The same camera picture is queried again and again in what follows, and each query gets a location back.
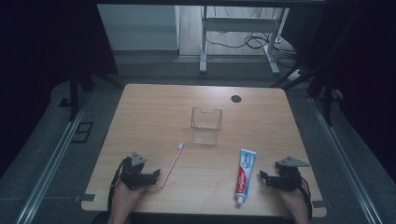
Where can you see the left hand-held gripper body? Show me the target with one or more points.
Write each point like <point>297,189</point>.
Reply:
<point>134,175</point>

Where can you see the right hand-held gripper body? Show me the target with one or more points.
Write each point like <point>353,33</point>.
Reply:
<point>286,179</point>

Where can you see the pink toothbrush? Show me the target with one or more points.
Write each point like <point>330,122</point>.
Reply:
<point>171,166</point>

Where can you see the white blue toothpaste tube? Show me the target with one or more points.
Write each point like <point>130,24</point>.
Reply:
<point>244,174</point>

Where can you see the clear plastic cup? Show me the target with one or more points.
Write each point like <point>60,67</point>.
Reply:
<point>206,126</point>

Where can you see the person's left hand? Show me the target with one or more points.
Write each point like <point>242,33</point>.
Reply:
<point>124,196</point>

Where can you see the person's right hand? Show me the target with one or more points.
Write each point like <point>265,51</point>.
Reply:
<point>292,202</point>

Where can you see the grey tape strip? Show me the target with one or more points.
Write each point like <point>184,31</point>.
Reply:
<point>318,204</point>
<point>86,198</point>

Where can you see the black round table grommet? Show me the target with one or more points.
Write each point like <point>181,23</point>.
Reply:
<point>236,99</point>

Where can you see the black metal stand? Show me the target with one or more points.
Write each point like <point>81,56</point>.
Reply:
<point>74,93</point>
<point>327,99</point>

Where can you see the white power strip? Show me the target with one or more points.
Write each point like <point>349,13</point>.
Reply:
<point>295,74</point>

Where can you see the dark curtain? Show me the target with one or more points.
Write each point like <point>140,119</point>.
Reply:
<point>37,62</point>
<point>364,77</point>

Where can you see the white panel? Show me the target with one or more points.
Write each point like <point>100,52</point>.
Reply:
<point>137,28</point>

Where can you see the aluminium floor rail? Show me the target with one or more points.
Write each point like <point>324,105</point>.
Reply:
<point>345,161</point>
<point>51,161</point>

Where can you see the white metal desk frame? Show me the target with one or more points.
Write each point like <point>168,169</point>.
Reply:
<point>239,24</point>

